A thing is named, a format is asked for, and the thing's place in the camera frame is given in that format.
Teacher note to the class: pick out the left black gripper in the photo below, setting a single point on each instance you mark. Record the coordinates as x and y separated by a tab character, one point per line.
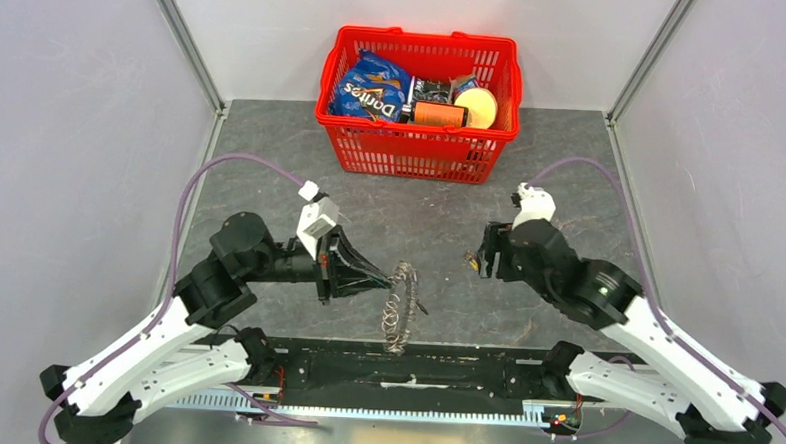
337	260

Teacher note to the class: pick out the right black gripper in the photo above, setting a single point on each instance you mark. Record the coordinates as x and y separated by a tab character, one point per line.
486	252

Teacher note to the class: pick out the yellow tagged key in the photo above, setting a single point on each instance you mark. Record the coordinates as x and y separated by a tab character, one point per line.
472	260

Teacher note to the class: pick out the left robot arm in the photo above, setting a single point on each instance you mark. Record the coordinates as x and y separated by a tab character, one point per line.
101	400

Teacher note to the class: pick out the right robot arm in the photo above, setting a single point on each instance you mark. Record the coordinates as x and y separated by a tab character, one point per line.
699	399

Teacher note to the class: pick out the red plastic shopping basket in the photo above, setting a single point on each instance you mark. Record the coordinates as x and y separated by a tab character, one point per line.
459	155

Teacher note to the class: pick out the round yellow lid container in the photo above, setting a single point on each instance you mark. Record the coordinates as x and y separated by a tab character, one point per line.
481	105

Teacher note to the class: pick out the orange can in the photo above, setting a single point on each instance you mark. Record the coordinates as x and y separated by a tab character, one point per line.
435	114

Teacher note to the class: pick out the dark printed snack packet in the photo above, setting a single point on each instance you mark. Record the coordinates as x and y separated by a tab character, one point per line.
422	89

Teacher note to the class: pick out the blue Doritos chip bag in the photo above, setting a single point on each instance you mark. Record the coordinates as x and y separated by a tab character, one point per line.
374	89

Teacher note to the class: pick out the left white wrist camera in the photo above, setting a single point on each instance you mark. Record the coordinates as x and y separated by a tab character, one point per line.
318	217

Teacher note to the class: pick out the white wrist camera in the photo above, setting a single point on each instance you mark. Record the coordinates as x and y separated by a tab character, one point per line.
533	202
318	217

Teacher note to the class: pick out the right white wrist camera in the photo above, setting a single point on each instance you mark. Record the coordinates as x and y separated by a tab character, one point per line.
533	202

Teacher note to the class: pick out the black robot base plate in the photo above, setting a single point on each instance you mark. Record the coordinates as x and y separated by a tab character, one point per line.
360	374

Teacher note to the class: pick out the slotted metal cable duct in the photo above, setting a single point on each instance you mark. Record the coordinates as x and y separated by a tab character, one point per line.
530	414

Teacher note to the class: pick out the right aluminium frame post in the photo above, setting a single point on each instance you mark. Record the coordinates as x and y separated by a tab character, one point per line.
658	44

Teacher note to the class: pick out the aluminium frame post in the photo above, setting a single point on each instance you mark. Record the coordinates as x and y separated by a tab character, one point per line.
186	42
658	44

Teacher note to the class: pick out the left aluminium frame post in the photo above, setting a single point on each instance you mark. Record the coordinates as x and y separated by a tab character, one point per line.
186	42

